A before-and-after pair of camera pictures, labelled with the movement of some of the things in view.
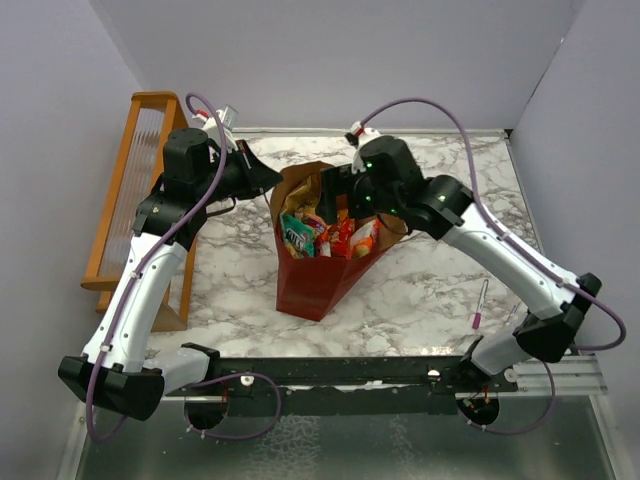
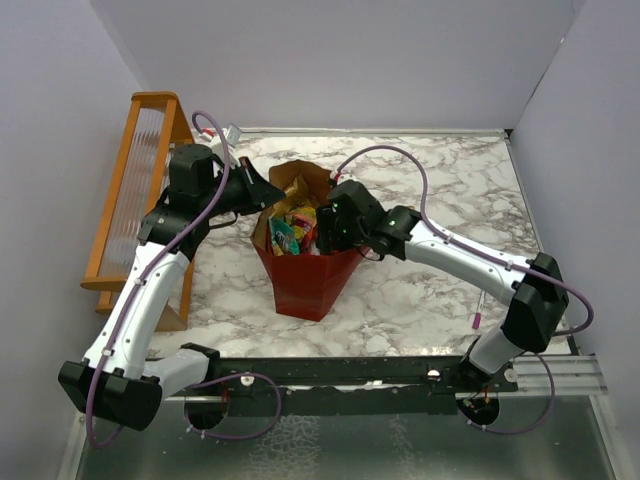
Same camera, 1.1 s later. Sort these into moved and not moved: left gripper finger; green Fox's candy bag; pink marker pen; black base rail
Moved: left gripper finger; green Fox's candy bag
Not moved: black base rail; pink marker pen
